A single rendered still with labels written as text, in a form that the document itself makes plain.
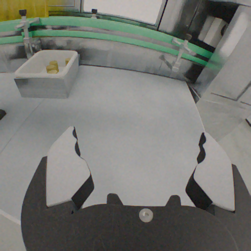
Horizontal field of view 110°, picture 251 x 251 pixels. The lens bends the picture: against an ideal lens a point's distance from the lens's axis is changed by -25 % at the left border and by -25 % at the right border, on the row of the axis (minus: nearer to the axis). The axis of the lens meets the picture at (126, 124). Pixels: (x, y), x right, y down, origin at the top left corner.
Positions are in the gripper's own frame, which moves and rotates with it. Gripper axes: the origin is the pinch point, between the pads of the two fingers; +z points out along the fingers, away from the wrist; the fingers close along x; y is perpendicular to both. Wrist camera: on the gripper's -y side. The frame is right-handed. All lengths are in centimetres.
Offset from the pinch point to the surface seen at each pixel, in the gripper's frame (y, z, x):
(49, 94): 3.1, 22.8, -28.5
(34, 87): 0.0, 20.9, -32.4
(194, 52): -14, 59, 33
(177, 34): -26, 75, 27
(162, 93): 7.2, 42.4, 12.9
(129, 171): 16.8, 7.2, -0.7
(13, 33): -22, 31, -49
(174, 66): -5, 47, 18
